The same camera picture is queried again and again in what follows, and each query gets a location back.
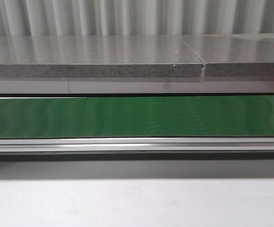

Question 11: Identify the green conveyor belt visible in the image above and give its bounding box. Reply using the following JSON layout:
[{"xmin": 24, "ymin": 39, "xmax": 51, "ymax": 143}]
[{"xmin": 0, "ymin": 95, "xmax": 274, "ymax": 139}]

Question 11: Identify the grey right counter slab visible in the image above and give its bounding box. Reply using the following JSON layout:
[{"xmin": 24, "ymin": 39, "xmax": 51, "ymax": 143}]
[{"xmin": 181, "ymin": 34, "xmax": 274, "ymax": 78}]

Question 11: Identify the grey stone counter slab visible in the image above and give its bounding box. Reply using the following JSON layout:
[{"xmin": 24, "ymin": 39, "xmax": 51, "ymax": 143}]
[{"xmin": 0, "ymin": 35, "xmax": 202, "ymax": 79}]

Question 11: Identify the grey pleated curtain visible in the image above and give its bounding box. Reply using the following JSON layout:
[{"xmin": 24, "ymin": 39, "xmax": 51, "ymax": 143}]
[{"xmin": 0, "ymin": 0, "xmax": 274, "ymax": 35}]

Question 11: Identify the aluminium conveyor frame rail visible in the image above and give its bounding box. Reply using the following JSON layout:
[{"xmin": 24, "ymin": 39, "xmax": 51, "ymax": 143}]
[{"xmin": 0, "ymin": 137, "xmax": 274, "ymax": 155}]

